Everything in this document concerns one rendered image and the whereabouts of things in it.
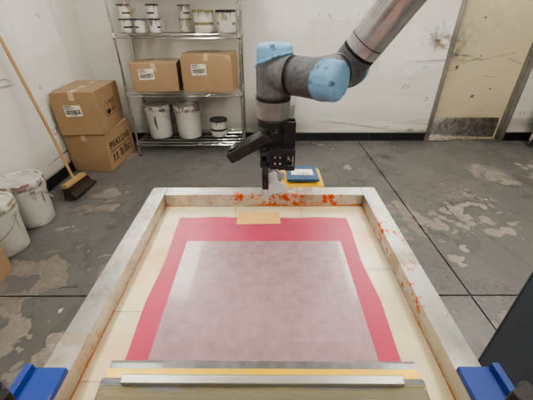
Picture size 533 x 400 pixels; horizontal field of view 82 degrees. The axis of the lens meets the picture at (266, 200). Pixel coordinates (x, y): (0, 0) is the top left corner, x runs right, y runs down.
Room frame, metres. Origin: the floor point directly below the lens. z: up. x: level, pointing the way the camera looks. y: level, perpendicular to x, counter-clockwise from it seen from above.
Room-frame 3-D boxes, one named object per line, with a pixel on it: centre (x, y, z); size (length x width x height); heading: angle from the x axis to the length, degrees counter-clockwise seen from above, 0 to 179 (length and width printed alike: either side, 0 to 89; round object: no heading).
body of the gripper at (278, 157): (0.69, -0.02, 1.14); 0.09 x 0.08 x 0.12; 90
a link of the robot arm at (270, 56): (0.68, -0.02, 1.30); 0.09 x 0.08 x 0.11; 52
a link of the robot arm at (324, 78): (0.64, -0.11, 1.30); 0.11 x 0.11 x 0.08; 52
